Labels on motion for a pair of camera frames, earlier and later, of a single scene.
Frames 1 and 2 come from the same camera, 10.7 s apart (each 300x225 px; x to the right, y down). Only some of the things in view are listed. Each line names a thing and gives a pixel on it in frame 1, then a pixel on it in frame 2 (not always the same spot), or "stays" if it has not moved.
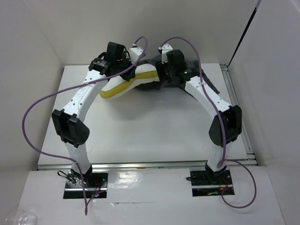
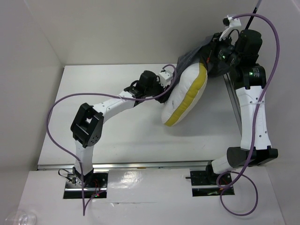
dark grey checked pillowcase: [192, 69] to [198, 54]
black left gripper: [131, 74] to [162, 98]
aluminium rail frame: [251, 161] stays
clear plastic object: [26, 217] stays
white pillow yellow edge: [118, 86] to [185, 95]
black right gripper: [160, 68] to [216, 43]
